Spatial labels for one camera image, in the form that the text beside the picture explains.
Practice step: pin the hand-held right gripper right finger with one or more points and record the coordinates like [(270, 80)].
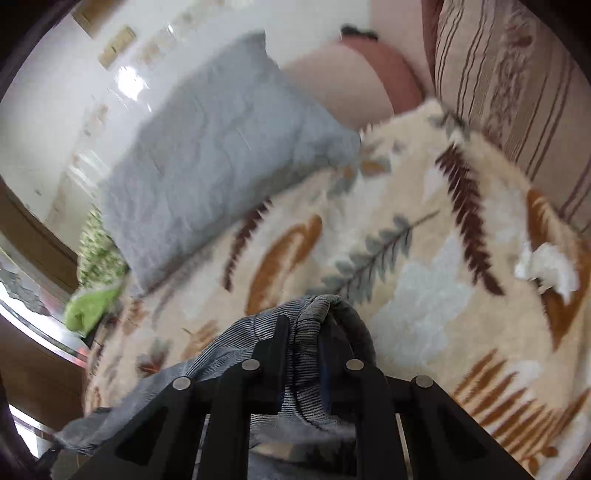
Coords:
[(326, 364)]

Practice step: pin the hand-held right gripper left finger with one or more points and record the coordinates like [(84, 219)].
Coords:
[(280, 339)]

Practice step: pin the grey denim pants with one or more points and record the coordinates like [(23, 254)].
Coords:
[(304, 330)]

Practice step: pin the cream leaf-print blanket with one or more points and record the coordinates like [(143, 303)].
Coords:
[(415, 286)]

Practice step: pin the bright green cloth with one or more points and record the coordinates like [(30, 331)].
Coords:
[(87, 309)]

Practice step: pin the green floral sheet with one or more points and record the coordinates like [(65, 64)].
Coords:
[(99, 258)]

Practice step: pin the grey pillow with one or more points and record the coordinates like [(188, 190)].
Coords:
[(207, 152)]

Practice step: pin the white crumpled tissue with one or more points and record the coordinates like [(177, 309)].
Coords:
[(549, 271)]

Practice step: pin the wooden cabinet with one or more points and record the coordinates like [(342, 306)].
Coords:
[(37, 249)]

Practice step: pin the pink pillow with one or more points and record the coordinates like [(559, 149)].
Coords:
[(351, 83)]

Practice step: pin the brown striped cushion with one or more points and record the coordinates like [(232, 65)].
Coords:
[(508, 92)]

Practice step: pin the beige wall switch panel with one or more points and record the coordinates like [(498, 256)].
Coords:
[(117, 46)]

